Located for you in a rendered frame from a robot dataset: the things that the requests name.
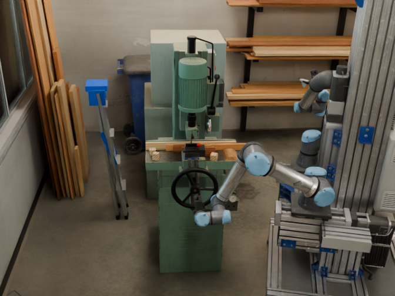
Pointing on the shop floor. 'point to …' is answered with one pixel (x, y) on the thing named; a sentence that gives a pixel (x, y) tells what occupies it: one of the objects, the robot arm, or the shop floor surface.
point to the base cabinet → (186, 235)
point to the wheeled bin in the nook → (131, 69)
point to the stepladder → (99, 93)
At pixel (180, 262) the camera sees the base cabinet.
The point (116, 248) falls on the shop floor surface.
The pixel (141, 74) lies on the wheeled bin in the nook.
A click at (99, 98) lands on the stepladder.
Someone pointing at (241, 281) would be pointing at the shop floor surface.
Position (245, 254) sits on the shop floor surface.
